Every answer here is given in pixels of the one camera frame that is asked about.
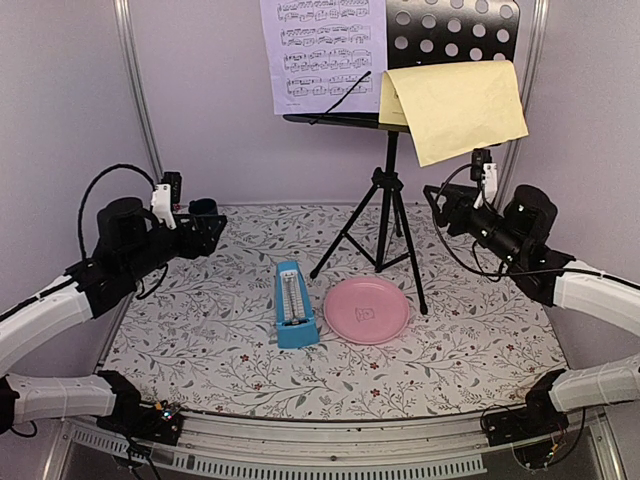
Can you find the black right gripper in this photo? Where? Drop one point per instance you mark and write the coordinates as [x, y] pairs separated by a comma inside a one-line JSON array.
[[458, 203]]

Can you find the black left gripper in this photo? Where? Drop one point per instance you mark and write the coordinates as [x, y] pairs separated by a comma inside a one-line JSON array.
[[205, 243]]

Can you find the yellow sheet music page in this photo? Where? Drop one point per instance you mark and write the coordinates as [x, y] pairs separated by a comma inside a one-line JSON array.
[[452, 109]]

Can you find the blue metronome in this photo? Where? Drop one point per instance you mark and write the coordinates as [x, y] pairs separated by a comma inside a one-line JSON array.
[[295, 320]]

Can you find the pink plate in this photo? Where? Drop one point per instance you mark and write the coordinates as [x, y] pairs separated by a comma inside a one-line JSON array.
[[366, 310]]

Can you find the black music stand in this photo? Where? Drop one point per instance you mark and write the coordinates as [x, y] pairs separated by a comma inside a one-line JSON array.
[[418, 33]]

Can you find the purple sheet music page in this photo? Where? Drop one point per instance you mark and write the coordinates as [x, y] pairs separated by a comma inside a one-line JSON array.
[[325, 55]]

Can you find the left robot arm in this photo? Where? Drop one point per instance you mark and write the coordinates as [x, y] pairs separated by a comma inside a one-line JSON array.
[[133, 242]]

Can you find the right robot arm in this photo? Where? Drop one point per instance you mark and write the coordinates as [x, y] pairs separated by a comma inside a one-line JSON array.
[[517, 237]]

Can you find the dark blue cup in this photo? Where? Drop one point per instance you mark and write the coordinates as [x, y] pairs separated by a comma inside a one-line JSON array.
[[203, 206]]

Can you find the floral table mat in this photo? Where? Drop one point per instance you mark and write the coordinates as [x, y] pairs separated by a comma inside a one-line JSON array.
[[206, 338]]

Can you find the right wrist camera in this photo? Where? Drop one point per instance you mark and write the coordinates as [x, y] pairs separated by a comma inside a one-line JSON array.
[[485, 173]]

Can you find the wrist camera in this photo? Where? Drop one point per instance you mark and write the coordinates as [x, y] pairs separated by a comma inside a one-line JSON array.
[[165, 197], [485, 173]]

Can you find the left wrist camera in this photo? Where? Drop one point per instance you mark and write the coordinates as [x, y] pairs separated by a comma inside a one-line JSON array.
[[165, 197]]

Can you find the right aluminium frame post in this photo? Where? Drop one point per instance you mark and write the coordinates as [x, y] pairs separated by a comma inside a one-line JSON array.
[[529, 46]]

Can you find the aluminium frame post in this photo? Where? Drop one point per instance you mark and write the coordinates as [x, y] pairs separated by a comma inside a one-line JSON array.
[[529, 46], [124, 27]]

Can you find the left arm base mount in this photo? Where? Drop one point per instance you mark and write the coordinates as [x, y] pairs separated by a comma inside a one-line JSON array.
[[160, 423]]

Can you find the left aluminium frame post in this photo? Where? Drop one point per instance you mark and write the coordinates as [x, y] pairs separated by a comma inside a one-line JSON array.
[[124, 27]]

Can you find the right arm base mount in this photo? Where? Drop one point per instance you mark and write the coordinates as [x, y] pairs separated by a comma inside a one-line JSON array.
[[537, 417]]

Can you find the aluminium front rail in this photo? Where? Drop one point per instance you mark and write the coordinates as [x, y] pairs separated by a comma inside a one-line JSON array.
[[376, 432]]

